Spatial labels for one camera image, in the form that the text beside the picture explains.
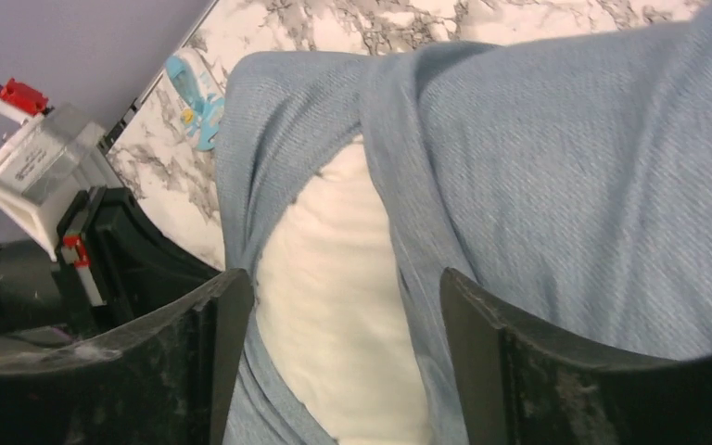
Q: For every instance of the patchwork and blue pillowcase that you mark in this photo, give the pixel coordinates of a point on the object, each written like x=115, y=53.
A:
x=571, y=178

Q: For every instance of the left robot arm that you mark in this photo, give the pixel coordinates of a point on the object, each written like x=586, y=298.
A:
x=29, y=297

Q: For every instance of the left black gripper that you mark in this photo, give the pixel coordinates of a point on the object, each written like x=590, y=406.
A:
x=114, y=265

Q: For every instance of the blue packaged toothbrush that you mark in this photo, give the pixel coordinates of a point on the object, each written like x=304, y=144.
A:
x=197, y=97

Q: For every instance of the white pillow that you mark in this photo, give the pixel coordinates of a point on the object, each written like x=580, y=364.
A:
x=330, y=312

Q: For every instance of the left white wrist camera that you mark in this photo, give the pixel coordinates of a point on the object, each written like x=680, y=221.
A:
x=45, y=164

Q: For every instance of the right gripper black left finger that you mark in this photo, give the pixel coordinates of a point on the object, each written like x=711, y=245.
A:
x=164, y=378

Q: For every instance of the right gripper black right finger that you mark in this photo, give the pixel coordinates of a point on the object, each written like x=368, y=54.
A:
x=522, y=380

